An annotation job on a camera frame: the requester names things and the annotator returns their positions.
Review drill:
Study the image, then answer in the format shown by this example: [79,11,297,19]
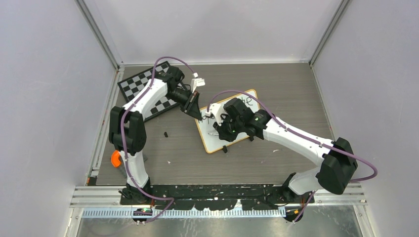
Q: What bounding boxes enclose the yellow framed whiteboard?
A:
[195,94,260,154]

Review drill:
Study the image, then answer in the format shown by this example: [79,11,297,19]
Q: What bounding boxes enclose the orange curved block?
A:
[111,150,122,168]

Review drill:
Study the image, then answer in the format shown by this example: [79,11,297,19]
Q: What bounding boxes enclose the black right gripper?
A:
[213,113,244,142]

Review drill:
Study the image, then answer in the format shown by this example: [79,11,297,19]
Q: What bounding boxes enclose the aluminium frame rail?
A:
[70,184,367,219]

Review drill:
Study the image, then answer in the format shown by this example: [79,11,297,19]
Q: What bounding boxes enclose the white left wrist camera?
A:
[190,73,206,93]

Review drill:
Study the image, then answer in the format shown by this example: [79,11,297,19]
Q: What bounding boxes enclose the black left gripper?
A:
[165,87,202,120]

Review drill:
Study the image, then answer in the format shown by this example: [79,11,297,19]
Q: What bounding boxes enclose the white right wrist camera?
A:
[205,103,226,126]

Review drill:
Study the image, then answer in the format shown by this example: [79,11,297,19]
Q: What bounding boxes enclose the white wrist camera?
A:
[205,103,226,126]
[190,73,206,93]

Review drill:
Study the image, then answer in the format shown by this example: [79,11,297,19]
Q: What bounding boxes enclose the black white chessboard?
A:
[117,67,179,122]

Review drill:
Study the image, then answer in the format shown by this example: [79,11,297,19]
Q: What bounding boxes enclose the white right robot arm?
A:
[206,98,358,203]

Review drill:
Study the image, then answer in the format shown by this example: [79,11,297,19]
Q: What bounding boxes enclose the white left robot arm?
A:
[109,66,202,204]

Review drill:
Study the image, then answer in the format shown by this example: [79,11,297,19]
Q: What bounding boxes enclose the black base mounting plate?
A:
[119,184,311,211]

